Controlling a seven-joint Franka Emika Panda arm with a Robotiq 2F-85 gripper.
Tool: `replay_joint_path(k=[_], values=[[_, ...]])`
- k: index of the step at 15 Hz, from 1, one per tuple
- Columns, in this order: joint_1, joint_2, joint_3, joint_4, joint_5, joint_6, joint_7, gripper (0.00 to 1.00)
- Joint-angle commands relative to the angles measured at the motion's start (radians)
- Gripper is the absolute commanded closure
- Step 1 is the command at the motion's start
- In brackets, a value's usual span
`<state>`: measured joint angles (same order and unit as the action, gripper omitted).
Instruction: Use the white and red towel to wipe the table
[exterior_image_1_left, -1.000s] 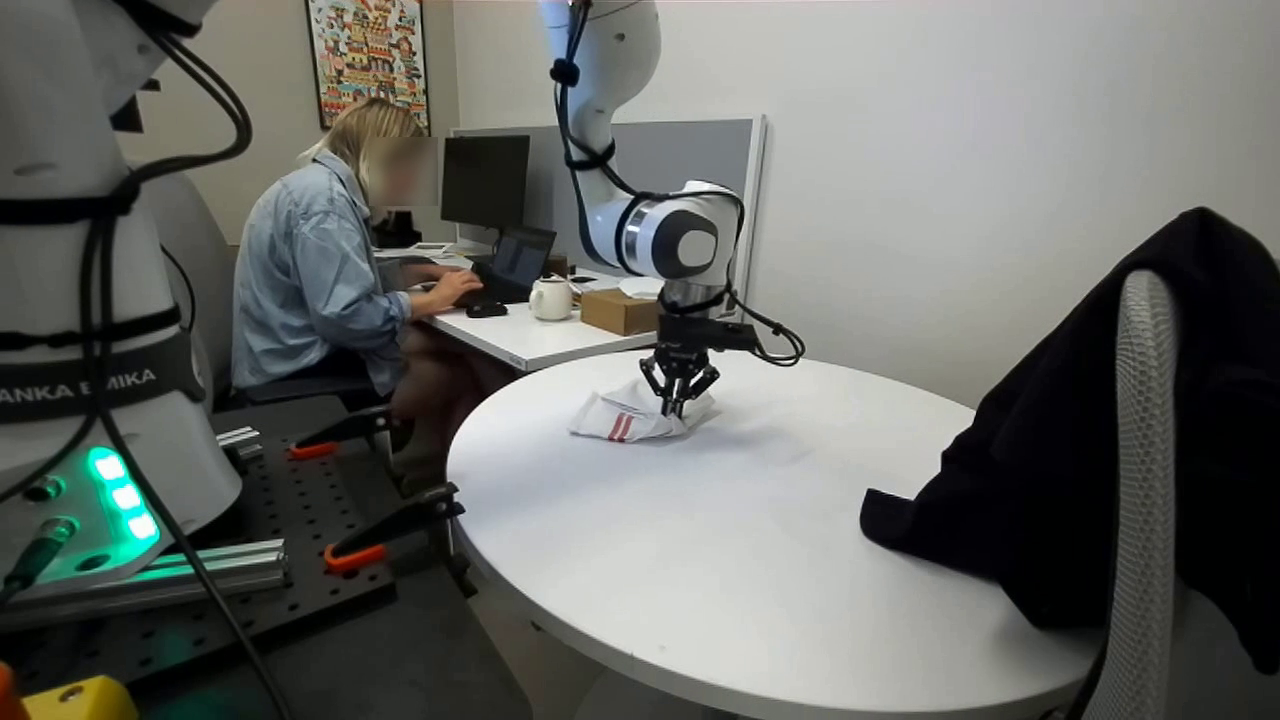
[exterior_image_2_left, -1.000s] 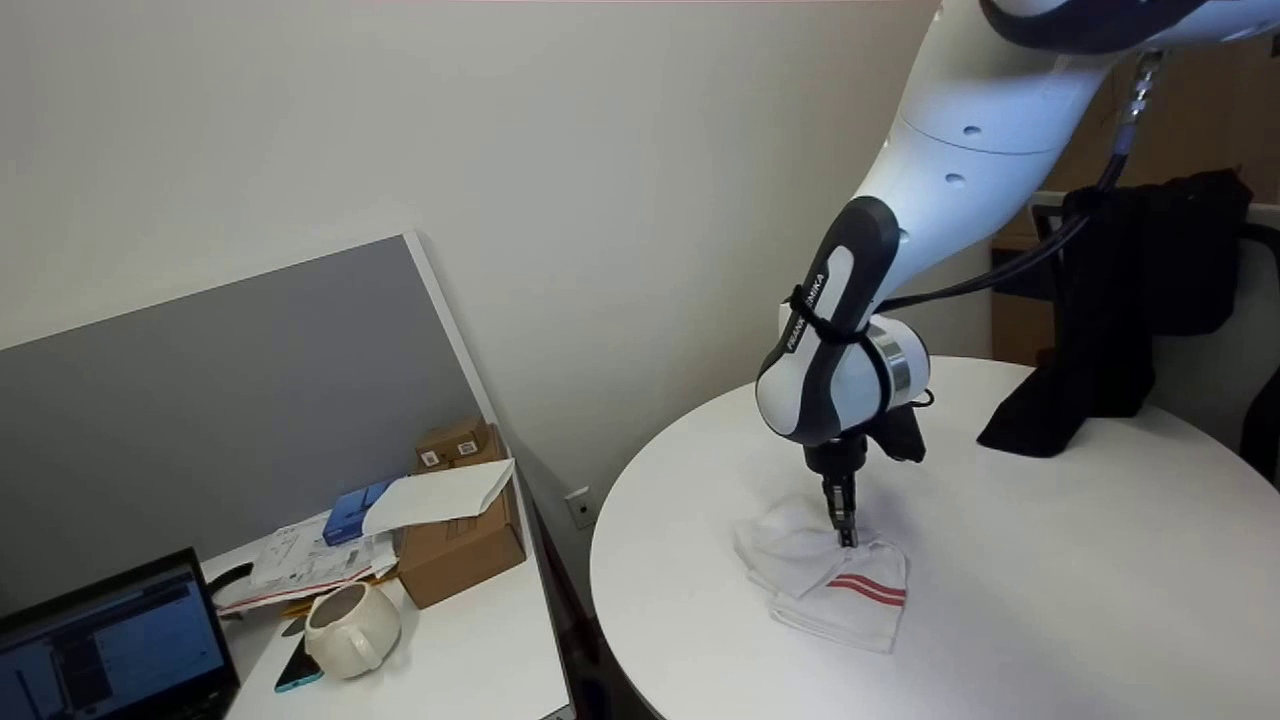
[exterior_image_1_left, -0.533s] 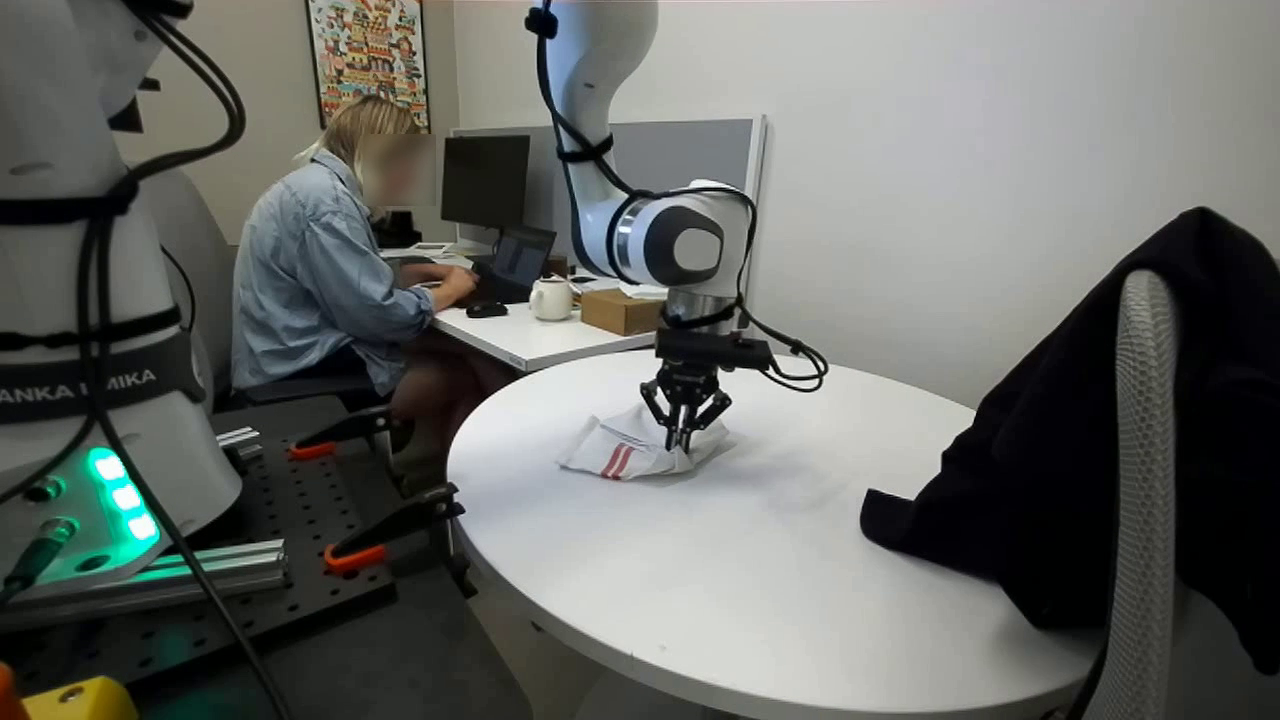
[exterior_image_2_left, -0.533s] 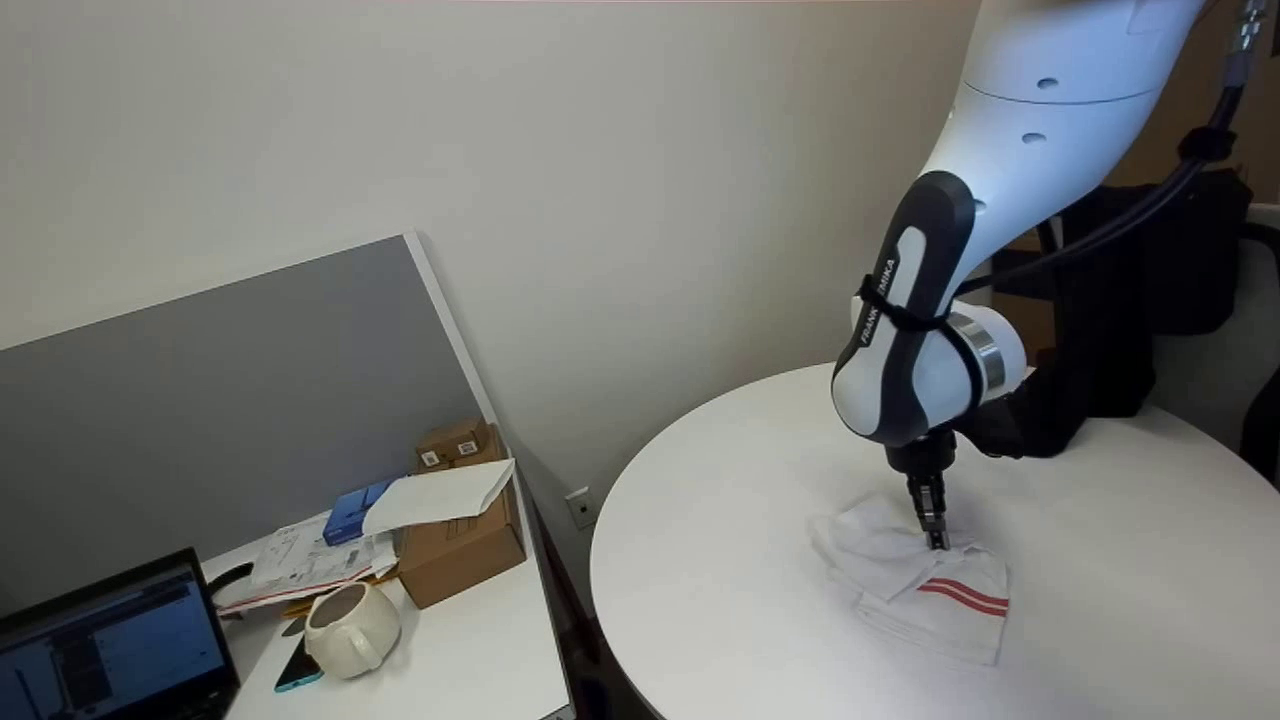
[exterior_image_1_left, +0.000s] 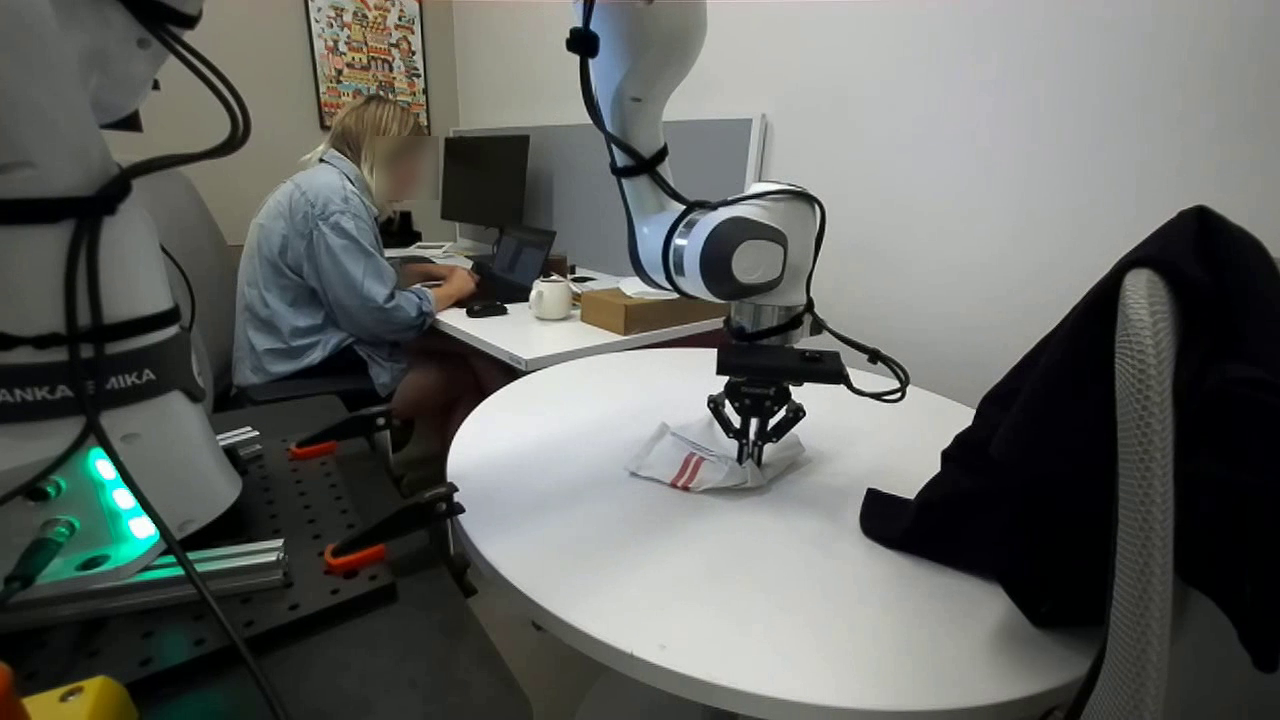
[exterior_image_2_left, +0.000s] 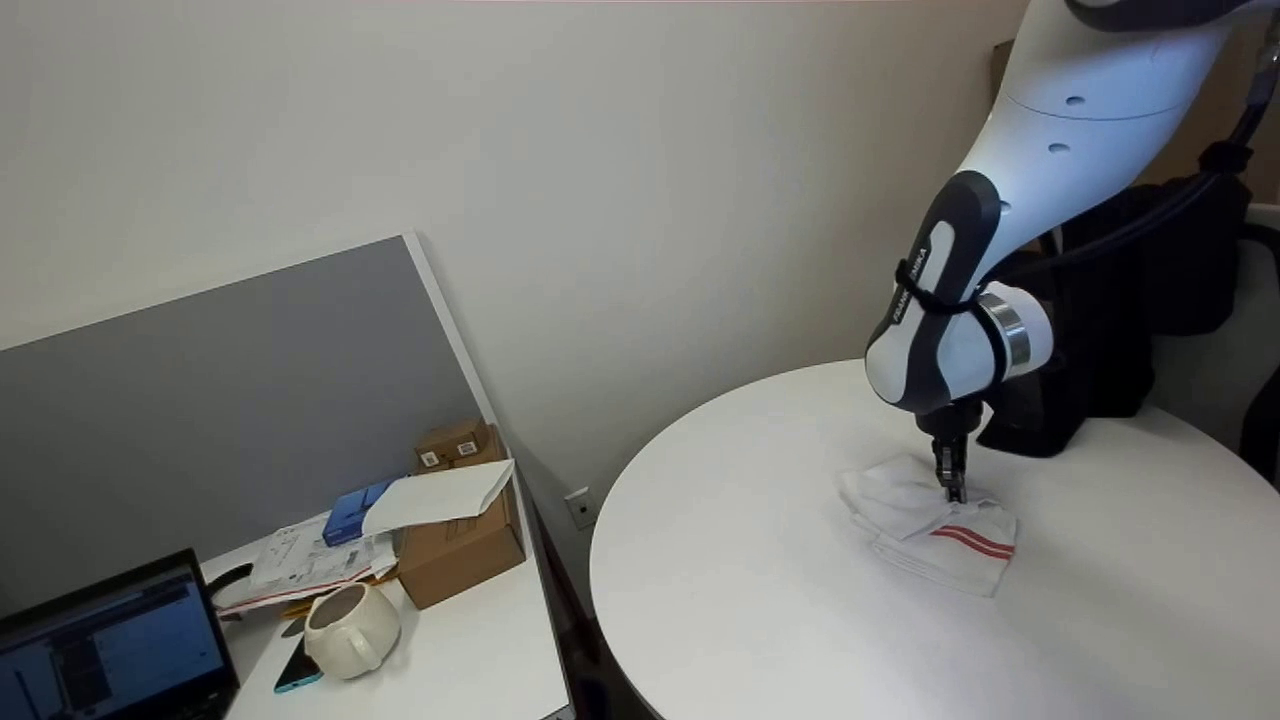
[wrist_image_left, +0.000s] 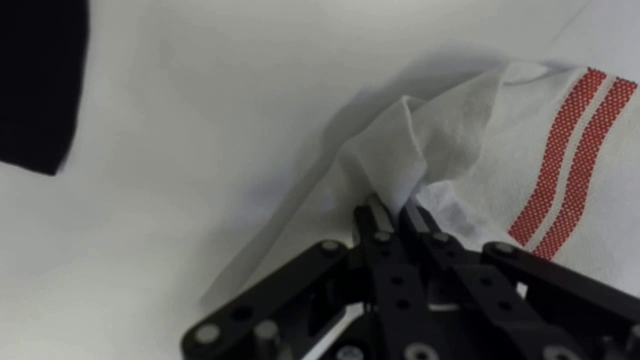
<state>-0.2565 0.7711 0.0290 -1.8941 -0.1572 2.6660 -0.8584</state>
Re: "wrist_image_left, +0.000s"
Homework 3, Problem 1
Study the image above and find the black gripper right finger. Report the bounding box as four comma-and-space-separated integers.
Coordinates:
397, 199, 640, 360

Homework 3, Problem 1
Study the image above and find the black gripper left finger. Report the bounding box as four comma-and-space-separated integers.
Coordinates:
180, 191, 431, 360

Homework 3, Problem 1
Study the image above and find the white towel with red stripes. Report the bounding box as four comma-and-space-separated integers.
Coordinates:
198, 58, 640, 310

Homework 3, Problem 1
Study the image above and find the black bulky object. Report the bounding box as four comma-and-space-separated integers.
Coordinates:
0, 0, 92, 178

